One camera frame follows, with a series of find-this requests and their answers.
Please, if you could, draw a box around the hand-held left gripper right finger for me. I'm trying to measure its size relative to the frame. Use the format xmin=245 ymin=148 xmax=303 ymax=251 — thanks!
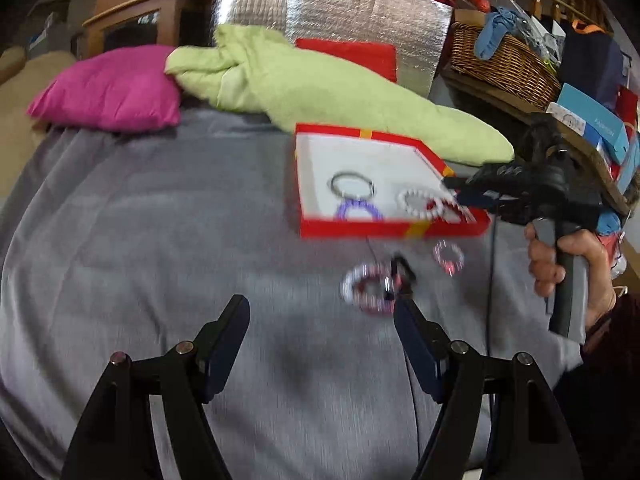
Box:
xmin=392 ymin=297 xmax=583 ymax=480

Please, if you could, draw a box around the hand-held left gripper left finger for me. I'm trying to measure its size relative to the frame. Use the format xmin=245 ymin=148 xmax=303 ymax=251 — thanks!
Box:
xmin=60 ymin=294 xmax=251 ymax=480

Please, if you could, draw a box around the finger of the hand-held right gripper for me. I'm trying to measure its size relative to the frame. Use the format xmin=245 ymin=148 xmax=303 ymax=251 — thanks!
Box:
xmin=457 ymin=189 xmax=507 ymax=209
xmin=444 ymin=162 xmax=522 ymax=189

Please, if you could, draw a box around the red bead bracelet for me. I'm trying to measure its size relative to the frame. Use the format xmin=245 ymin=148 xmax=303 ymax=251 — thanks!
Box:
xmin=425 ymin=197 xmax=476 ymax=223

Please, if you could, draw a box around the dark red hair tie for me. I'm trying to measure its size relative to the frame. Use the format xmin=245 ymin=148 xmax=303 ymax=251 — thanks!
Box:
xmin=350 ymin=280 xmax=401 ymax=318

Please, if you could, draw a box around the glowing pink bead bracelet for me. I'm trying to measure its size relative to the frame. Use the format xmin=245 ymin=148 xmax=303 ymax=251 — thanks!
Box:
xmin=432 ymin=241 xmax=465 ymax=277

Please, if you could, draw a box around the black hair tie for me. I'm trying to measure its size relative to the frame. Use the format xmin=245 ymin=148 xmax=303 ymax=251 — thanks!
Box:
xmin=385 ymin=255 xmax=417 ymax=301

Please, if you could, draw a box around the pale pink bead bracelet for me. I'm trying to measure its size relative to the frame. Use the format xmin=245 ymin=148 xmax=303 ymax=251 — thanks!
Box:
xmin=341 ymin=264 xmax=401 ymax=317

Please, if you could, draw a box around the red cardboard box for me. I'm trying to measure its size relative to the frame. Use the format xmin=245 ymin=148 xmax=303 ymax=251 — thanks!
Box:
xmin=286 ymin=123 xmax=492 ymax=239

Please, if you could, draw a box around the person's right forearm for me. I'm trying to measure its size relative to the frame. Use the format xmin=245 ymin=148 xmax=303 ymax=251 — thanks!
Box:
xmin=552 ymin=292 xmax=640 ymax=480

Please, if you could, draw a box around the person's right hand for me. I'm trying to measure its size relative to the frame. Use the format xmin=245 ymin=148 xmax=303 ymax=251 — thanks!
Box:
xmin=525 ymin=225 xmax=619 ymax=330

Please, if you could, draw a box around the wooden shelf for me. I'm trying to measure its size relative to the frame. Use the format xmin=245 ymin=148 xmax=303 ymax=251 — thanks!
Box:
xmin=442 ymin=67 xmax=631 ymax=216

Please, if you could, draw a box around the blue cardboard box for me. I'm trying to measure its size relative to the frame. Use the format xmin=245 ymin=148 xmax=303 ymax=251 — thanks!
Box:
xmin=556 ymin=82 xmax=631 ymax=163

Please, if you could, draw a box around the wicker basket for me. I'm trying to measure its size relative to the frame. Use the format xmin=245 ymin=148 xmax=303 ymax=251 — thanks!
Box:
xmin=450 ymin=22 xmax=562 ymax=111

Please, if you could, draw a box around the navy bag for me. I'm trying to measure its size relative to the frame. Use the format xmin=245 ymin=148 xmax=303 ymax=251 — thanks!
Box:
xmin=557 ymin=20 xmax=626 ymax=111

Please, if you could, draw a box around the grey bed blanket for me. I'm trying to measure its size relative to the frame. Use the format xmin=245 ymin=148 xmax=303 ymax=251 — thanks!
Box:
xmin=0 ymin=95 xmax=591 ymax=480

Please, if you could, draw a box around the blue cloth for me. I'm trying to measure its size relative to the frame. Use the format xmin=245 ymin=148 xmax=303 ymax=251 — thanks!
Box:
xmin=474 ymin=7 xmax=526 ymax=60

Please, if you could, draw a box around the silver metal bangle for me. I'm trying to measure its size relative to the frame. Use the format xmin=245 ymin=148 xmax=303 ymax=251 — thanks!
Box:
xmin=328 ymin=172 xmax=376 ymax=200

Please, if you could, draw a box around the red cushion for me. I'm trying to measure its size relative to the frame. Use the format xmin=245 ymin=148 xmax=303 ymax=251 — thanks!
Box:
xmin=295 ymin=38 xmax=398 ymax=83

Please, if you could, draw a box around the light green blanket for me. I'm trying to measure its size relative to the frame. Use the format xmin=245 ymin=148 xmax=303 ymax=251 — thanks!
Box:
xmin=165 ymin=25 xmax=516 ymax=166

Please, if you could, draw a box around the silver foil panel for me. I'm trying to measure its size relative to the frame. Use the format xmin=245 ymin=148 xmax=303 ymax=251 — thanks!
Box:
xmin=207 ymin=0 xmax=453 ymax=98

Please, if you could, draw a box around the magenta pillow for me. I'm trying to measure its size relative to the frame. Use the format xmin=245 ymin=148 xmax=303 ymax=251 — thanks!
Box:
xmin=27 ymin=45 xmax=182 ymax=133

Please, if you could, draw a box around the beige sofa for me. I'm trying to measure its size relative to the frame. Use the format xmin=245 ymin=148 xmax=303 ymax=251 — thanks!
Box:
xmin=0 ymin=45 xmax=51 ymax=201

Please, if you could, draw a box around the white bead bracelet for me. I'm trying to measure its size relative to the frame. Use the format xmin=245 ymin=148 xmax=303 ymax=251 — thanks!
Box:
xmin=397 ymin=187 xmax=446 ymax=218

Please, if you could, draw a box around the black cable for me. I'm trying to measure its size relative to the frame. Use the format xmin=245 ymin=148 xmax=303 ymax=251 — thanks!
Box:
xmin=482 ymin=215 xmax=501 ymax=480

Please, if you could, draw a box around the purple bead bracelet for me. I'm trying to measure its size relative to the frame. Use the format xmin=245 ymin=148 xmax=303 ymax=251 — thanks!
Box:
xmin=334 ymin=199 xmax=385 ymax=222

